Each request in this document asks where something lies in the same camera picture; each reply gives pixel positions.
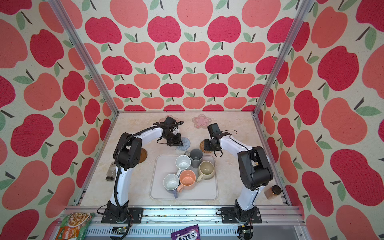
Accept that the grey spice bottle lying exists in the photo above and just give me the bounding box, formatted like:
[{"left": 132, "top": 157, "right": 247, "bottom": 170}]
[{"left": 106, "top": 162, "right": 116, "bottom": 182}]

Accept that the white plastic tray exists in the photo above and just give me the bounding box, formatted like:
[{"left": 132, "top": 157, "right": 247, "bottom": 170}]
[{"left": 150, "top": 155, "right": 218, "bottom": 201}]

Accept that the orange mug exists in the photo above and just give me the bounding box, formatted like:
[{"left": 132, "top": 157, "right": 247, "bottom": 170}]
[{"left": 177, "top": 170, "right": 196, "bottom": 193}]

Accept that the white mug purple handle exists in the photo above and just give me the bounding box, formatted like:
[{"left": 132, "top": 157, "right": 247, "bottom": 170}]
[{"left": 163, "top": 174, "right": 180, "bottom": 199}]

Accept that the beige mug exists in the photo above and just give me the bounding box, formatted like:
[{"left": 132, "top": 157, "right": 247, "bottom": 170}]
[{"left": 196, "top": 161, "right": 216, "bottom": 183}]

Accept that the green snack bag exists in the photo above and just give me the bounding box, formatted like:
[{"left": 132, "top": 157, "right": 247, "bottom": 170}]
[{"left": 56, "top": 213, "right": 95, "bottom": 240}]

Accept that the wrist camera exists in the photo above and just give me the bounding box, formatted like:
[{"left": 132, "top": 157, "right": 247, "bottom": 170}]
[
  {"left": 164, "top": 116, "right": 177, "bottom": 132},
  {"left": 208, "top": 123, "right": 222, "bottom": 139}
]

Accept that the dark grey mug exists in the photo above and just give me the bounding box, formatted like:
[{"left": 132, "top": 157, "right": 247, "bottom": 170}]
[{"left": 185, "top": 149, "right": 204, "bottom": 169}]

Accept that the aluminium frame post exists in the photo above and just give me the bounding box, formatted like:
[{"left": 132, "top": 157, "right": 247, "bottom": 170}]
[
  {"left": 48, "top": 0, "right": 119, "bottom": 116},
  {"left": 252, "top": 0, "right": 315, "bottom": 118}
]

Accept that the aluminium front rail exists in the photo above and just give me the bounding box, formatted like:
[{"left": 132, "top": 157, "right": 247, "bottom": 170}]
[{"left": 47, "top": 205, "right": 311, "bottom": 240}]

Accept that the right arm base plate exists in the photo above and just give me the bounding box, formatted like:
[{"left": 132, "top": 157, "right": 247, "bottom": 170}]
[{"left": 216, "top": 207, "right": 263, "bottom": 224}]

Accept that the black lid spice jar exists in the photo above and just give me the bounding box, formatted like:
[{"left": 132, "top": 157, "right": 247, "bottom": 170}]
[{"left": 264, "top": 185, "right": 282, "bottom": 200}]

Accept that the right aluminium frame post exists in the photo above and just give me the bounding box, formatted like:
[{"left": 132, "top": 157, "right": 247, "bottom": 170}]
[{"left": 252, "top": 0, "right": 315, "bottom": 118}]

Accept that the grey round woven coaster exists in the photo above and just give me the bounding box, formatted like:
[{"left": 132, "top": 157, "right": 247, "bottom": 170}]
[{"left": 177, "top": 137, "right": 191, "bottom": 151}]

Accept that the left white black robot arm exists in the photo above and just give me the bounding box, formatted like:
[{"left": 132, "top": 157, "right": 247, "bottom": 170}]
[{"left": 102, "top": 117, "right": 184, "bottom": 224}]

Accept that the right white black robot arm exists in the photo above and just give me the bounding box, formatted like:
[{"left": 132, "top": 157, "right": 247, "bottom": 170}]
[{"left": 204, "top": 136, "right": 274, "bottom": 223}]

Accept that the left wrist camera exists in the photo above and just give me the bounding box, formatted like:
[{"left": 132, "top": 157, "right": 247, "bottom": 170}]
[{"left": 164, "top": 116, "right": 177, "bottom": 132}]

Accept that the brown round wooden coaster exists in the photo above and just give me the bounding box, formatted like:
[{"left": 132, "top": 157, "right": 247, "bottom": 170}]
[{"left": 139, "top": 149, "right": 148, "bottom": 164}]

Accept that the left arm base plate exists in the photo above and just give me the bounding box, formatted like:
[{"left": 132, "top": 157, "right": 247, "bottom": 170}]
[{"left": 101, "top": 207, "right": 144, "bottom": 224}]

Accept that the tan round rattan coaster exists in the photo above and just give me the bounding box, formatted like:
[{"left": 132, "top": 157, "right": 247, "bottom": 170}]
[{"left": 200, "top": 140, "right": 212, "bottom": 154}]

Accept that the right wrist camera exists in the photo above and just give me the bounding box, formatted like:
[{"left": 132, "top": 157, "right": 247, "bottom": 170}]
[{"left": 208, "top": 123, "right": 222, "bottom": 139}]

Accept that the white mug upper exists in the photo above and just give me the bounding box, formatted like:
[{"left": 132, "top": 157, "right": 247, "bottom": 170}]
[{"left": 175, "top": 155, "right": 191, "bottom": 177}]

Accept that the left aluminium frame post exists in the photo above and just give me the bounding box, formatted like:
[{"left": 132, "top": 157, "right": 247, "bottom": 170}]
[{"left": 48, "top": 0, "right": 119, "bottom": 116}]

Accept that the purple Fox's candy bag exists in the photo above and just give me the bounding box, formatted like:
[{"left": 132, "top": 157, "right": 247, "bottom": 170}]
[{"left": 171, "top": 225, "right": 201, "bottom": 240}]

